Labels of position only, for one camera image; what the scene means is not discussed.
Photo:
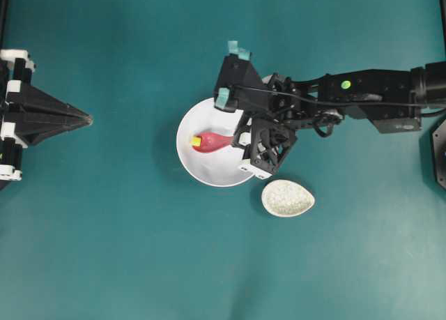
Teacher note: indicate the black white left-arm gripper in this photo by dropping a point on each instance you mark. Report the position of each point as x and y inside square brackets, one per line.
[28, 115]

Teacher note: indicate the speckled egg-shaped dish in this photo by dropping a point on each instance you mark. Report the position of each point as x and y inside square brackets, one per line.
[286, 199]

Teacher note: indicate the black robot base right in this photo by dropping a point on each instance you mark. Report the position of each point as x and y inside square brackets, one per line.
[438, 150]

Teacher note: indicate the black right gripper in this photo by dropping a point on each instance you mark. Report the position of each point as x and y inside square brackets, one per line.
[282, 100]

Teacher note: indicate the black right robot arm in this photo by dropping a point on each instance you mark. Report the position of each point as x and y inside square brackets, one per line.
[392, 100]

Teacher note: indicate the white round bowl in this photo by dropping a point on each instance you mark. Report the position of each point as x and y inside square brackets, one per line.
[219, 168]

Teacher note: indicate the red plastic spoon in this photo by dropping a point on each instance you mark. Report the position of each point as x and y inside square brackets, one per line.
[212, 142]

